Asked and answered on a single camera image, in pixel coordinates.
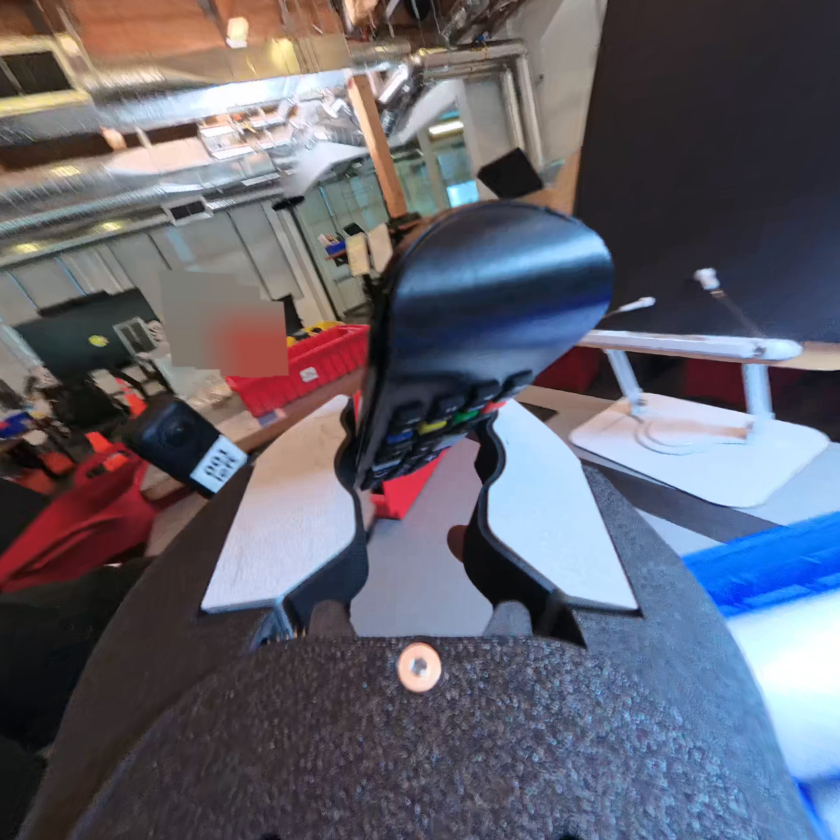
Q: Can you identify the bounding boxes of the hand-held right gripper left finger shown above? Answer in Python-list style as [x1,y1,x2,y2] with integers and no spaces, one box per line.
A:
[200,394,371,647]

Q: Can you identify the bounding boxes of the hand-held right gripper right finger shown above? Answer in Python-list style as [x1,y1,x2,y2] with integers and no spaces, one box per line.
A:
[461,399,641,647]

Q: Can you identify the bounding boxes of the red plastic tray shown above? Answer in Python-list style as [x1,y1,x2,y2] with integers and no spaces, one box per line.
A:
[353,390,457,521]

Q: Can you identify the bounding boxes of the blue plastic bin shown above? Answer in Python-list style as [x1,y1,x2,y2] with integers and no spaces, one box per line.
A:
[682,512,840,840]

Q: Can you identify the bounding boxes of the black remote control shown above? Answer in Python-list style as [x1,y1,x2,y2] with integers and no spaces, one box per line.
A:
[354,200,614,493]

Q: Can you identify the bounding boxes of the white bottle black cap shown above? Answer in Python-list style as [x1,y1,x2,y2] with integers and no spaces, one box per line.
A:
[728,591,840,782]

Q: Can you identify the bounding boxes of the large black screen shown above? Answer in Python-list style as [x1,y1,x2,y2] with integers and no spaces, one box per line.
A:
[13,289,161,378]

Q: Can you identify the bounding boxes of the red ribbed plastic bin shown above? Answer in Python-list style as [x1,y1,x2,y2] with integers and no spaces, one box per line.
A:
[226,323,371,417]

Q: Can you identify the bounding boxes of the black and beige panel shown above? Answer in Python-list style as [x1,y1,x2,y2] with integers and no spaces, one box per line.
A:
[477,147,546,201]

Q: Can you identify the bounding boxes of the wooden pillar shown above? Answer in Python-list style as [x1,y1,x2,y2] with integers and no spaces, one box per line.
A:
[348,74,409,217]

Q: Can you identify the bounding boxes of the black panel on white stand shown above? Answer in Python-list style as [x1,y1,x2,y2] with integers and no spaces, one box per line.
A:
[570,0,840,509]

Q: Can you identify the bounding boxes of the red tote with handles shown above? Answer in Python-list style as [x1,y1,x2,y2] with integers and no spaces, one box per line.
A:
[0,443,172,595]

